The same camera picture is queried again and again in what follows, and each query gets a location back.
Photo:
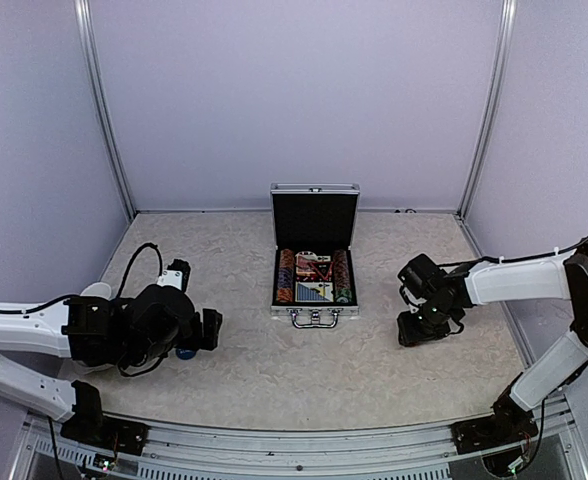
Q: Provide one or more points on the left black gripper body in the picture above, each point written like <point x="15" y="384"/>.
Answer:
<point x="192" y="338"/>

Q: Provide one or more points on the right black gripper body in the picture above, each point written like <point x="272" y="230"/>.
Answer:
<point x="424" y="329"/>

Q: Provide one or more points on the blue small blind button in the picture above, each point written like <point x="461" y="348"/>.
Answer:
<point x="185" y="354"/>

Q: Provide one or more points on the green poker chip stack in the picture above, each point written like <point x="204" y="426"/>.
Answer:
<point x="343" y="296"/>

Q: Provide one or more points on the red triangular dealer button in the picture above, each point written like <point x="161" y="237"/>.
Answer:
<point x="323" y="267"/>

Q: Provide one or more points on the blue playing card deck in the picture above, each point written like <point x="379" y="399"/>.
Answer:
<point x="314" y="292"/>

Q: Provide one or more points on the aluminium poker case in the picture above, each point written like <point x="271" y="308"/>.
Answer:
<point x="318" y="218"/>

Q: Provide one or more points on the red playing card deck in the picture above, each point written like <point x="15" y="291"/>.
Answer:
<point x="303" y="263"/>

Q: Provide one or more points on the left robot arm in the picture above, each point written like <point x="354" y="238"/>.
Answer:
<point x="100" y="328"/>

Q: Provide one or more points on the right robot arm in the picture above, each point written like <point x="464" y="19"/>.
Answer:
<point x="439" y="295"/>

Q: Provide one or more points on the right chip row in case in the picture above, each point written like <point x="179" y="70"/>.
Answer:
<point x="341" y="275"/>

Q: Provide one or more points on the chip row in case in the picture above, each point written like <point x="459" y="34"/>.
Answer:
<point x="341" y="275"/>
<point x="285" y="277"/>

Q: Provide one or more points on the left chip row in case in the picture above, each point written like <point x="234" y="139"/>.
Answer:
<point x="285" y="277"/>

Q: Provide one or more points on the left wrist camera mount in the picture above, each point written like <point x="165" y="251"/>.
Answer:
<point x="176" y="275"/>

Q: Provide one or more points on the front aluminium frame rail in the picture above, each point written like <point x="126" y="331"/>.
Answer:
<point x="177" y="451"/>

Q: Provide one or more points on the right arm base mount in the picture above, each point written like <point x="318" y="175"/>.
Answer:
<point x="508" y="423"/>

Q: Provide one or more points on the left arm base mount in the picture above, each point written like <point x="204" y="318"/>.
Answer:
<point x="89" y="425"/>

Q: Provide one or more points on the left rear aluminium post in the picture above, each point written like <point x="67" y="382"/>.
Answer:
<point x="91" y="57"/>

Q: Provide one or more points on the aluminium post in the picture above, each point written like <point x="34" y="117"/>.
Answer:
<point x="491" y="108"/>
<point x="91" y="57"/>

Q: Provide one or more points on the right rear aluminium post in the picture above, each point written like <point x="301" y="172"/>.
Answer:
<point x="491" y="108"/>

